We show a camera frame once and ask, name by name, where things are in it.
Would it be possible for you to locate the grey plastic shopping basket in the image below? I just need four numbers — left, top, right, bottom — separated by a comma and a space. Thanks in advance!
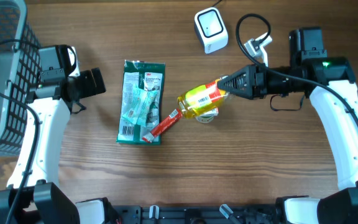
0, 0, 41, 156

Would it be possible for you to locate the green white round can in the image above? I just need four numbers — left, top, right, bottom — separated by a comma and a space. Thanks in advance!
196, 108, 219, 124

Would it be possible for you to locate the light green wipes packet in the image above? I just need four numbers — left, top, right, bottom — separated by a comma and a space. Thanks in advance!
122, 85, 158, 127

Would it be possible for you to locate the red snack stick packet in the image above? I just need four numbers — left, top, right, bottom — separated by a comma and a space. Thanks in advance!
142, 109, 183, 143

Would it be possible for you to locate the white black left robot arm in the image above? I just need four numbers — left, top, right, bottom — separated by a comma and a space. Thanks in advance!
0, 68, 119, 223

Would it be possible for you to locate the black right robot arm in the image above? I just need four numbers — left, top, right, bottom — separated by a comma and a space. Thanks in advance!
218, 27, 358, 223

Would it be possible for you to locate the white barcode scanner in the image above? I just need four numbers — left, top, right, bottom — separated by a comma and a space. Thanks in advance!
194, 7, 229, 54

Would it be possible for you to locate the green white 3M package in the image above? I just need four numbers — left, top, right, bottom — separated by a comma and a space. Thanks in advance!
116, 60, 165, 144

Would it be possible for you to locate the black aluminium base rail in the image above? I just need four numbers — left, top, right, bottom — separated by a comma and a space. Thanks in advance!
104, 195, 332, 224

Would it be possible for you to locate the yellow dish soap bottle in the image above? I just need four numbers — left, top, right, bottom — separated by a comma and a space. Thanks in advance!
177, 76, 230, 119

